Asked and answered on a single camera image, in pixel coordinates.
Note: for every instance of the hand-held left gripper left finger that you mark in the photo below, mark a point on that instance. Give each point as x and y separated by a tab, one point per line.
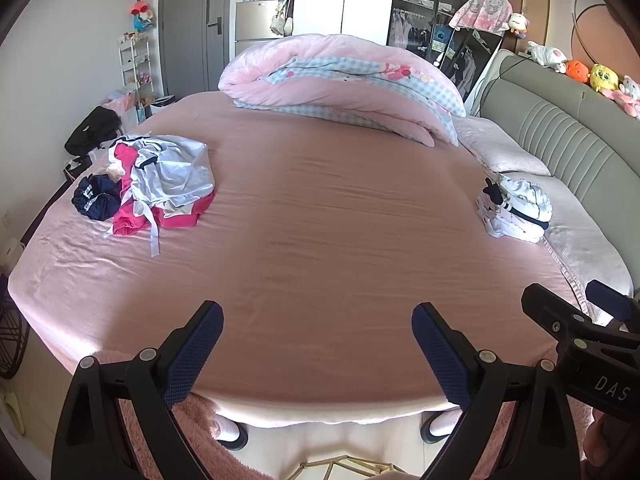
192	355

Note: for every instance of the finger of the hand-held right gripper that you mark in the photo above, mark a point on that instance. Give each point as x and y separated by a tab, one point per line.
610	302
550	310

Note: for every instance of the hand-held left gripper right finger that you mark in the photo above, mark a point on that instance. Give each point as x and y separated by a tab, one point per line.
442	355

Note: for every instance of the light blue t-shirt navy trim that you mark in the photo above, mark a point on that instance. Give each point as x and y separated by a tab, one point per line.
175	172

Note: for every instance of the stack of folded pale clothes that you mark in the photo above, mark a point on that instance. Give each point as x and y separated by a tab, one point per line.
520	210

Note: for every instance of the person's right hand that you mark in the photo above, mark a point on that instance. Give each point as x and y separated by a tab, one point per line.
602	442

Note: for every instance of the greyish white pillow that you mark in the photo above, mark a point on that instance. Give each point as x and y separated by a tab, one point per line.
585	240

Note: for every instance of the person's right shoe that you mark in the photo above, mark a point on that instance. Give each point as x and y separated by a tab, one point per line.
440	427

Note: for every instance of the person's shoe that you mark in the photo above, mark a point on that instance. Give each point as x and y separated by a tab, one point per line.
232	435
440	427

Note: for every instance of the pink fuzzy garment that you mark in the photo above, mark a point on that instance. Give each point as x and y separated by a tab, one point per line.
200	440

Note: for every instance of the person's left shoe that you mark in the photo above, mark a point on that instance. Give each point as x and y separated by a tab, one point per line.
232	435

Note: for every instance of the magenta garment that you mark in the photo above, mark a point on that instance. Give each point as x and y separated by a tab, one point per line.
185	215

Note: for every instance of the bed with pink sheet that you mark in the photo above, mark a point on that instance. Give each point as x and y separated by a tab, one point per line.
320	240

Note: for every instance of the pale pink pillow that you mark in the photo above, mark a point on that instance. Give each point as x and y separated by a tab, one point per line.
495	147

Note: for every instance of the grey-green padded headboard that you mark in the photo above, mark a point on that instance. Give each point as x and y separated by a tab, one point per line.
575	125

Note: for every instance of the navy shorts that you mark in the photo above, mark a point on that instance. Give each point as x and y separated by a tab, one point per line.
95	197

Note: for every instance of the cream cloth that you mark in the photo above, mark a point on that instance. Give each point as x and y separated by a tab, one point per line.
117	171

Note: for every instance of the pink and white plush toy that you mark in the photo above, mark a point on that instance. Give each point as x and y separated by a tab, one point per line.
627	95

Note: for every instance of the yellow plush toy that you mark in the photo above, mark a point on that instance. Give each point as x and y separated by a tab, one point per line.
604	77

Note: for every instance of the orange plush toy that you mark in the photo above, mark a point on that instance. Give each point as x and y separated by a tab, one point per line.
577	71

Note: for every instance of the black backpack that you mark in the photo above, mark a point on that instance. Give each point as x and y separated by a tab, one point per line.
95	127

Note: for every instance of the white bin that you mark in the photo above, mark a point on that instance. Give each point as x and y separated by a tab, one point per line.
162	102

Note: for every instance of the translucent pink storage box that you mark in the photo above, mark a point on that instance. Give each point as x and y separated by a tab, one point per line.
122	110

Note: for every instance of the white cat plush toy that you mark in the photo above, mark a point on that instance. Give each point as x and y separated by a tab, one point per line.
547	55

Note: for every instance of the white plush with brown hair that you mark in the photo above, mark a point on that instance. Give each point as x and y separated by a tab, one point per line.
518	24

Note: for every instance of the white shelf rack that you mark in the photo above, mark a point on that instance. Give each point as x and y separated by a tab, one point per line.
136	67

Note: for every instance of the pink printed cloth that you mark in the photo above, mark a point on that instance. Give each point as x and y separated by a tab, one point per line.
480	12

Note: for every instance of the pink checked quilt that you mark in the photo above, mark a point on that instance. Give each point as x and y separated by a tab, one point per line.
280	60

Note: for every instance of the grey door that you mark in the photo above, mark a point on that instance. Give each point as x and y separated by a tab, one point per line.
185	35

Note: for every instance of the black glass cabinet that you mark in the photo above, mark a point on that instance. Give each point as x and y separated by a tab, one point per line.
425	15

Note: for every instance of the grey fridge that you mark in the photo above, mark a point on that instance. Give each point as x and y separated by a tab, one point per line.
252	22

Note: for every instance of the red and blue plush toy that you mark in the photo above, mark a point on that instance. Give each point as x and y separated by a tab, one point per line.
142	15

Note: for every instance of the white handbag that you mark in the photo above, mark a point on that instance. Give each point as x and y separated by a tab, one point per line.
280	20

